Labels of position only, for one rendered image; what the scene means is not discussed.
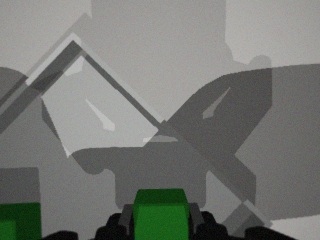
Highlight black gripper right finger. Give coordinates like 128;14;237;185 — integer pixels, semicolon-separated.
188;203;297;240

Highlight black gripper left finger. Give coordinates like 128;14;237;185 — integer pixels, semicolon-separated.
39;204;134;240

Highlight grey square tray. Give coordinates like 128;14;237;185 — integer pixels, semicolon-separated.
0;32;272;240

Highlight green block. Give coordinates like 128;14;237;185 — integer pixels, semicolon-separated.
0;202;42;240
133;188;189;240

